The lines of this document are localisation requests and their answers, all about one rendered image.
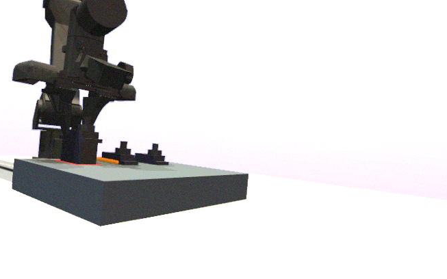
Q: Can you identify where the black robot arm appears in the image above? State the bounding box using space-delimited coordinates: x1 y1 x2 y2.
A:
31 0 133 159

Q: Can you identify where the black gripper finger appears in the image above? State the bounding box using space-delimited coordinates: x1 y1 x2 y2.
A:
82 96 115 125
41 88 77 135

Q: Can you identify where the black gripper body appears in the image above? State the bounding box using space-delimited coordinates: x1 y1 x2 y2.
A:
12 36 136 101

